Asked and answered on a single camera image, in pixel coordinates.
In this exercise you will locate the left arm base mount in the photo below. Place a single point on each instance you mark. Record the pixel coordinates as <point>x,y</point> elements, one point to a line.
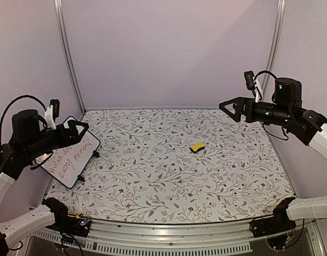
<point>78,225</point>

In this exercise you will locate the black whiteboard foot clip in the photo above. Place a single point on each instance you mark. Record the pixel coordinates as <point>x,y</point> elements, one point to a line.
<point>80,178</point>
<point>96,154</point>

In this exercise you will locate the left metal frame post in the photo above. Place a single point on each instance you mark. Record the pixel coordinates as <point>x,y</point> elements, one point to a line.
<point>59,13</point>

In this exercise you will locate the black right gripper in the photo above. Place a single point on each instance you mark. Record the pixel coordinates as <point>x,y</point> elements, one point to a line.
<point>250,103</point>

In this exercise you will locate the blue framed whiteboard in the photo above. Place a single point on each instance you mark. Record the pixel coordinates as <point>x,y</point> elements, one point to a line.
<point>66,164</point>

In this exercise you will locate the metal frame post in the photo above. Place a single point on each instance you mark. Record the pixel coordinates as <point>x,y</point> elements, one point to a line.
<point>278,24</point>
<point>59,13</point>

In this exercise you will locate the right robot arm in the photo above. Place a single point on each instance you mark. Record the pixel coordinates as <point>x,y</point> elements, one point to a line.
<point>308,126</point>

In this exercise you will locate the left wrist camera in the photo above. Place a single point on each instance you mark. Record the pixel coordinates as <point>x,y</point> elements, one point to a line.
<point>52,113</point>

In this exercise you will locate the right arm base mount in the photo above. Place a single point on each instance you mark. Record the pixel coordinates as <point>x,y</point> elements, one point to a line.
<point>277,223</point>

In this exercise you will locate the aluminium front rail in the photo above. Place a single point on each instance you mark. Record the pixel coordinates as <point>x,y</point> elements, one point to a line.
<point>223,238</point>

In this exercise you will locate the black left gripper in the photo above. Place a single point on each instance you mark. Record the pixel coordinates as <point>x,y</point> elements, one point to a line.
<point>66,140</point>

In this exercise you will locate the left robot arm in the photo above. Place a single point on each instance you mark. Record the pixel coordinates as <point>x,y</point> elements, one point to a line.
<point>32,136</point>

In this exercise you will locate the right metal frame post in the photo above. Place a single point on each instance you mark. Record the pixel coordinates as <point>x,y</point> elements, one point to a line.
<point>278,24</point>

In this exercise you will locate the yellow whiteboard eraser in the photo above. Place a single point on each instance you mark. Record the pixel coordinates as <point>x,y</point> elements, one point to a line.
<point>197,147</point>

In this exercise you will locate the floral tablecloth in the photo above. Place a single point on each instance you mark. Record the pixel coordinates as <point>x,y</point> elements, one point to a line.
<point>146,172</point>

